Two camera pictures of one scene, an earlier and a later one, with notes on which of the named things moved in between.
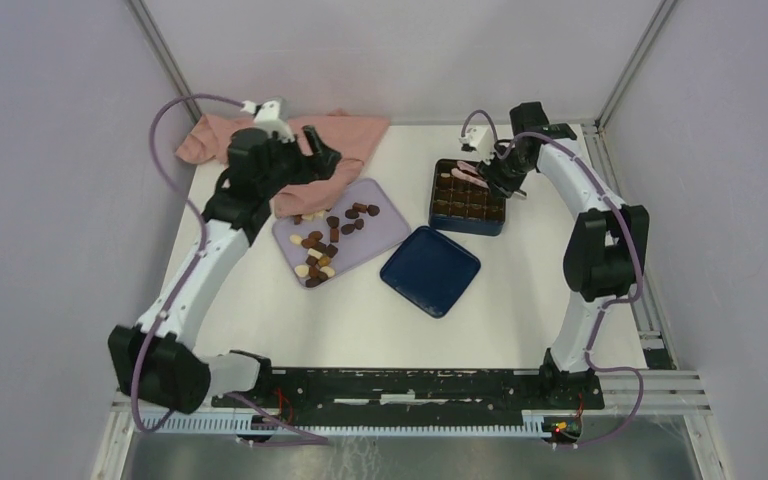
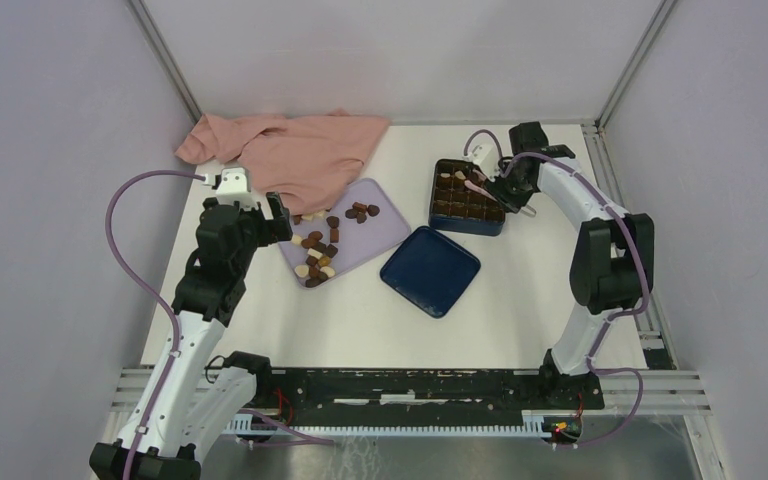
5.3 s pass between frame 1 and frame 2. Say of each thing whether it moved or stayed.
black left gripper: moved
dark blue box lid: stayed
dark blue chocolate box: stayed
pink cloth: stayed
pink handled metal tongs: moved
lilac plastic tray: stayed
